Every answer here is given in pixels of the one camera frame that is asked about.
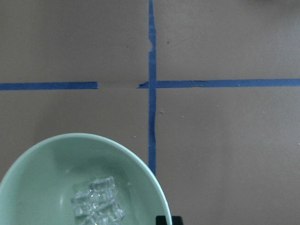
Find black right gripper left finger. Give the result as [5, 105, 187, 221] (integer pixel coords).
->
[156, 215, 166, 225]

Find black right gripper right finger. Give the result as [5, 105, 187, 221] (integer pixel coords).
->
[172, 216, 183, 225]

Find ice cubes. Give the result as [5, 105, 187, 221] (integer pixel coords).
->
[70, 176, 125, 225]

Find green bowl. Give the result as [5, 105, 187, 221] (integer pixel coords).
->
[0, 133, 172, 225]

